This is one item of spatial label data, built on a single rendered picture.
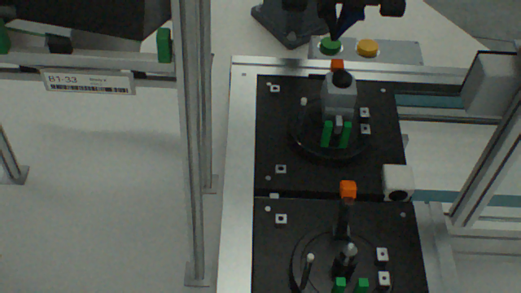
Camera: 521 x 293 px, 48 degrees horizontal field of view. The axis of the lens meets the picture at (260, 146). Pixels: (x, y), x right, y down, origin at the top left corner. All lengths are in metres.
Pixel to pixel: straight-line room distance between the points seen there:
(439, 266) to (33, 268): 0.60
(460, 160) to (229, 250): 0.44
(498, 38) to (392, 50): 1.77
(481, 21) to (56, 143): 2.24
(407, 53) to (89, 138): 0.61
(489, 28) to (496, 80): 2.21
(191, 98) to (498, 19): 2.51
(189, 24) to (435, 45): 0.89
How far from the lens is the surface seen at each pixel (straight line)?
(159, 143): 1.07
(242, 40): 1.27
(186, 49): 0.55
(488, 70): 0.73
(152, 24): 0.62
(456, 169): 1.05
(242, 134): 0.96
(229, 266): 0.82
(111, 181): 1.03
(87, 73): 0.58
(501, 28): 2.95
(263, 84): 1.02
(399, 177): 0.91
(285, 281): 0.81
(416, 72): 1.12
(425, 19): 1.41
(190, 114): 0.61
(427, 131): 1.08
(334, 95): 0.86
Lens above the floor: 1.69
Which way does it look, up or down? 51 degrees down
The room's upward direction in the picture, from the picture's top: 6 degrees clockwise
